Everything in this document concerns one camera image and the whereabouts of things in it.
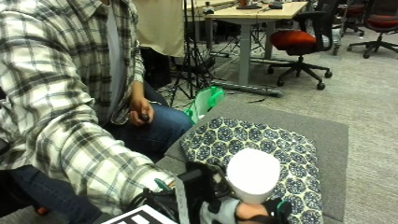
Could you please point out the small black clicker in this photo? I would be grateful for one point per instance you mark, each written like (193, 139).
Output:
(144, 117)

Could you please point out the white cup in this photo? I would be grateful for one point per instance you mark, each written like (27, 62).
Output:
(253, 174)

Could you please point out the green and white bag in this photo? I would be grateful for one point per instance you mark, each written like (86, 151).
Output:
(204, 101)

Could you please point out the the person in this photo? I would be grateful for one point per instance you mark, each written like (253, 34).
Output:
(54, 102)

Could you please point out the blue patterned cloth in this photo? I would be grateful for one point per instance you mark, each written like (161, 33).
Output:
(249, 137)

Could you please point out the black tripod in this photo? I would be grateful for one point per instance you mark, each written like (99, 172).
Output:
(192, 56)

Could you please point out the white marker cube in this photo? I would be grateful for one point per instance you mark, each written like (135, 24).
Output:
(143, 217)

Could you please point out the grey cushion seat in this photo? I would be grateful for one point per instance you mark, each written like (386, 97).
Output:
(318, 137)

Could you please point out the small orange object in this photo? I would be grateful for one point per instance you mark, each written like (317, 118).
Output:
(42, 210)

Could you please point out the wooden desk with grey legs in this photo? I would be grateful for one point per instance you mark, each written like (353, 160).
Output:
(249, 14)

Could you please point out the black device on desk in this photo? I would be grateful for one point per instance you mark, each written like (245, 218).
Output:
(248, 5)

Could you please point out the red seat office chair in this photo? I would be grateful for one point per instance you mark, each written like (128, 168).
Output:
(354, 12)
(296, 40)
(384, 21)

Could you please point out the small black object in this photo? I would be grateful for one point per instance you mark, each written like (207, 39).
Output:
(276, 5)

